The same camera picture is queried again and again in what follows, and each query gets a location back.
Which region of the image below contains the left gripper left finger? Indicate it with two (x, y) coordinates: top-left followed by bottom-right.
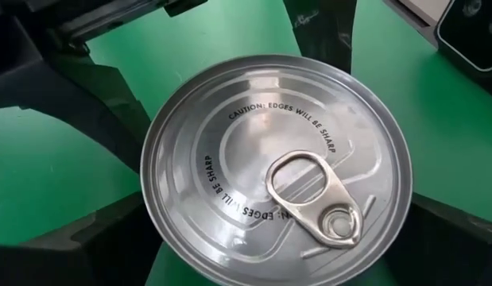
(0, 191), (163, 286)

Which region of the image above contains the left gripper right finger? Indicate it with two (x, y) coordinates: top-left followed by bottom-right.
(384, 193), (492, 286)

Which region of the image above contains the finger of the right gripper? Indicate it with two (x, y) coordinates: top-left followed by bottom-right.
(0, 53), (151, 174)
(283, 0), (358, 75)

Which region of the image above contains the silver lid blue label can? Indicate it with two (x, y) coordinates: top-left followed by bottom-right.
(140, 54), (413, 286)

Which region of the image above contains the green table mat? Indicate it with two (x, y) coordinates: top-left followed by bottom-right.
(0, 0), (492, 286)

